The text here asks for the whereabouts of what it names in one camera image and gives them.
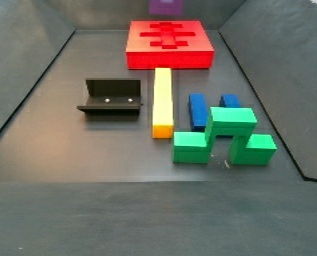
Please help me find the purple U-shaped block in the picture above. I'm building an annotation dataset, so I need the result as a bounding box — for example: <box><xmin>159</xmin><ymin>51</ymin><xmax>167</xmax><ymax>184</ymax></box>
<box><xmin>148</xmin><ymin>0</ymin><xmax>183</xmax><ymax>15</ymax></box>

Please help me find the black angle fixture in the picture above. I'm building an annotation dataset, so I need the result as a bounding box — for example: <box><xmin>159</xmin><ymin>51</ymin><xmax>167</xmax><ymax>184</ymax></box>
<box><xmin>76</xmin><ymin>78</ymin><xmax>141</xmax><ymax>113</ymax></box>

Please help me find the red puzzle board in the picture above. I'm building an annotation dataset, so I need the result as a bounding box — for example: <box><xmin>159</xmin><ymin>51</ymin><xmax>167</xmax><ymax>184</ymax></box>
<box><xmin>125</xmin><ymin>20</ymin><xmax>215</xmax><ymax>69</ymax></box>

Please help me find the yellow long bar block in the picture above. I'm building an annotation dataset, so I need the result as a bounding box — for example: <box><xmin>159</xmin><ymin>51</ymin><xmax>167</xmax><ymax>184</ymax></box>
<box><xmin>152</xmin><ymin>68</ymin><xmax>173</xmax><ymax>139</ymax></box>

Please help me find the blue U-shaped block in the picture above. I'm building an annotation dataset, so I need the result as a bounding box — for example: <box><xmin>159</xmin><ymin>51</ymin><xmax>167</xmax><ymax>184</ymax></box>
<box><xmin>187</xmin><ymin>93</ymin><xmax>240</xmax><ymax>132</ymax></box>

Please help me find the green stepped arch block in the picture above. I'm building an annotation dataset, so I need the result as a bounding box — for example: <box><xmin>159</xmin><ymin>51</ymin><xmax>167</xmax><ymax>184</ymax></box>
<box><xmin>172</xmin><ymin>107</ymin><xmax>276</xmax><ymax>166</ymax></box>

